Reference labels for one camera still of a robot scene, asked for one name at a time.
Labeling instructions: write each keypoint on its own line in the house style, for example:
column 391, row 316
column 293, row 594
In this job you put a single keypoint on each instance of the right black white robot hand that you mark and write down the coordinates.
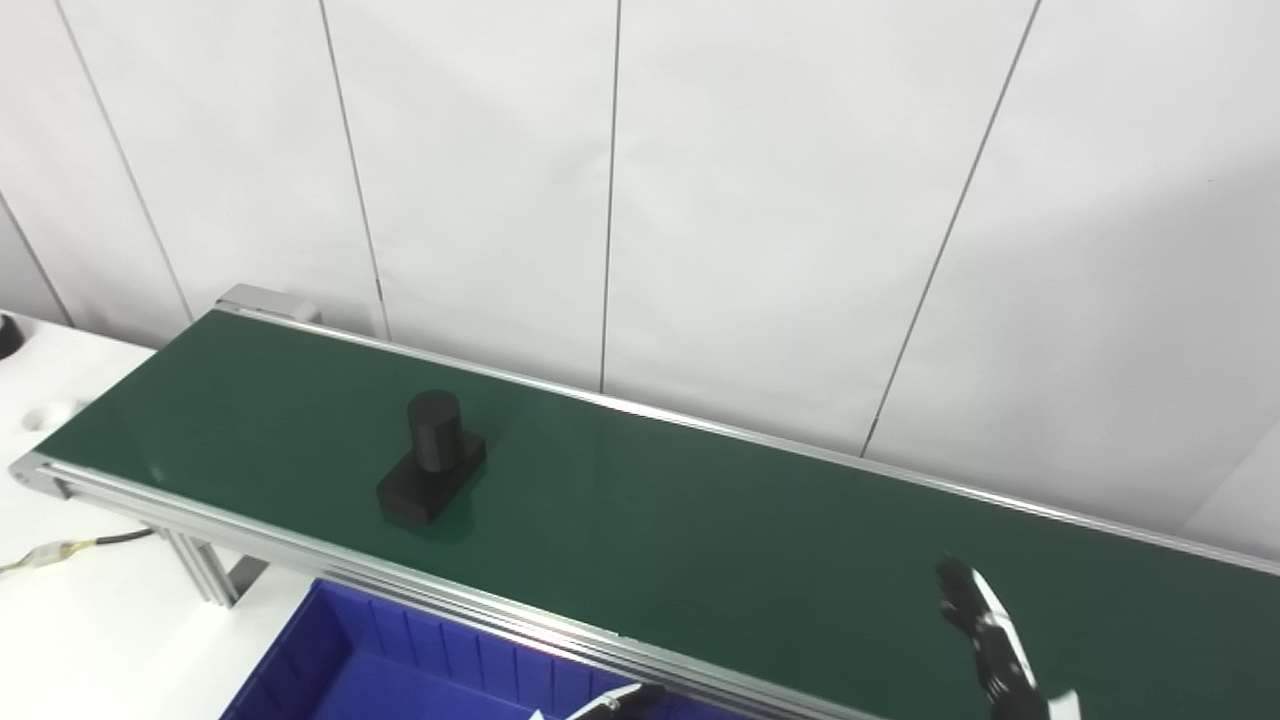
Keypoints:
column 995, row 650

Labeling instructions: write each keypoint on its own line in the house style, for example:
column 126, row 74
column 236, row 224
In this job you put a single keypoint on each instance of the blue bin with white parts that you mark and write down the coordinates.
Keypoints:
column 380, row 670

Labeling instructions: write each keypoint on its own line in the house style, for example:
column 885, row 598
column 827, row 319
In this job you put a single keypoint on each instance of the green conveyor belt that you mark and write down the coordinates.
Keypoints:
column 300, row 555
column 700, row 540

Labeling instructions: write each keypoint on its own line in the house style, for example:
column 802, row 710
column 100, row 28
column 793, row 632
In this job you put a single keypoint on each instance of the black cylinder block part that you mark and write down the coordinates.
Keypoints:
column 435, row 440

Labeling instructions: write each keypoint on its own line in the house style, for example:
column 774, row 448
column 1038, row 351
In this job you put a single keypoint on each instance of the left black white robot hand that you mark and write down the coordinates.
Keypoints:
column 625, row 700

